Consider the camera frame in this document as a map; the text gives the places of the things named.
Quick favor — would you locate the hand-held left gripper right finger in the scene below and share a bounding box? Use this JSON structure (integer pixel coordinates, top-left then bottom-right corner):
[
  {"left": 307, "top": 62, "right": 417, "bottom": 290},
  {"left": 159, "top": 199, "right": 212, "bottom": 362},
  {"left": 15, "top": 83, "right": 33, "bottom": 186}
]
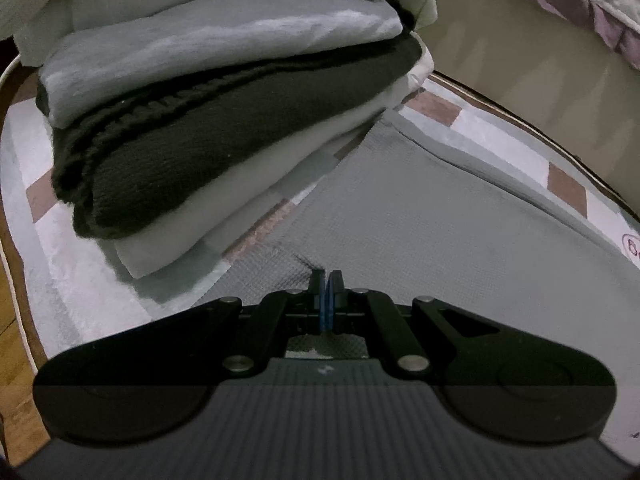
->
[{"left": 326, "top": 269, "right": 499, "bottom": 379}]

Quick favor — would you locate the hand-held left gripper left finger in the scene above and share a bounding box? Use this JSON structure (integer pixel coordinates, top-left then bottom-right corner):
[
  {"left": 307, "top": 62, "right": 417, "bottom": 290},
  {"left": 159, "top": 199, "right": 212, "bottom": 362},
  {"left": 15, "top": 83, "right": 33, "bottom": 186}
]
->
[{"left": 159, "top": 269, "right": 327, "bottom": 378}]

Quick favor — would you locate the grey ribbed garment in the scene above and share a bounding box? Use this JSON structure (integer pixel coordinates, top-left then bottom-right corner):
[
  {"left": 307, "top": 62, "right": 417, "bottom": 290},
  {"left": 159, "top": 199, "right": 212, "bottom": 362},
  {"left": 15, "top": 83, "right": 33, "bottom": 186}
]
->
[{"left": 220, "top": 109, "right": 640, "bottom": 361}]

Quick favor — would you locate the checked rug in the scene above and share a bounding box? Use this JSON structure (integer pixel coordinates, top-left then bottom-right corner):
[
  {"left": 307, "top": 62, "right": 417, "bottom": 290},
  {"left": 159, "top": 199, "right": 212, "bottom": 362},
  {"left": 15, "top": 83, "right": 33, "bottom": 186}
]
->
[{"left": 0, "top": 54, "right": 640, "bottom": 362}]

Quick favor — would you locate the light grey folded garment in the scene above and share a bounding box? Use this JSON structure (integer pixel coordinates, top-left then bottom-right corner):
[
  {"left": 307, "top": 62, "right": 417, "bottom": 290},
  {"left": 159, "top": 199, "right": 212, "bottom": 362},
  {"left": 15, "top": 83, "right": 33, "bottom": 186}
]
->
[{"left": 37, "top": 0, "right": 407, "bottom": 129}]

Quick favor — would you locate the beige bed base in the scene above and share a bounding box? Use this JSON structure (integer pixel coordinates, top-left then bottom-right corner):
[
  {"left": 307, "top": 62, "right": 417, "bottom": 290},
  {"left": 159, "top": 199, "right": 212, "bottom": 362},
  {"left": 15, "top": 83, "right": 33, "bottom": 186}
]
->
[{"left": 414, "top": 0, "right": 640, "bottom": 207}]

